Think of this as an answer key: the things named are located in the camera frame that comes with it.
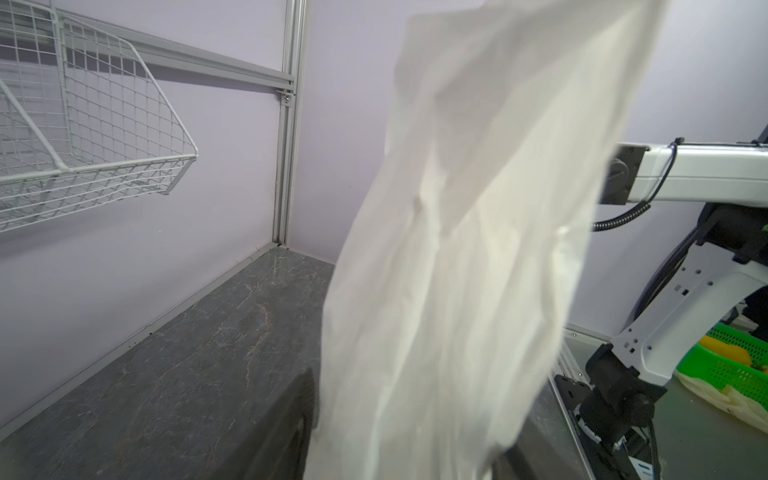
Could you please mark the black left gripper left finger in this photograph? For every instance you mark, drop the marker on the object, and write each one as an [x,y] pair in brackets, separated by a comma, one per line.
[277,446]

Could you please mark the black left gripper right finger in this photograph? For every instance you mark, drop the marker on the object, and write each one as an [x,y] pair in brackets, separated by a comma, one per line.
[512,465]

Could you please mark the white plastic bag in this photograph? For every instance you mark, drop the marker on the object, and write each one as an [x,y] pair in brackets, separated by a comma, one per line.
[446,309]

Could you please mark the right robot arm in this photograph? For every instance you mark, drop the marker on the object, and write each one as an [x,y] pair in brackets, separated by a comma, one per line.
[721,262]

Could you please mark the green plastic crate outside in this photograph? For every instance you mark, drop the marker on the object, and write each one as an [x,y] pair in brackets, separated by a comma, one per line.
[720,371]

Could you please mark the white wire shelf basket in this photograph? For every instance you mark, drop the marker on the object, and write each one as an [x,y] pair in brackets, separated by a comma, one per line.
[84,123]

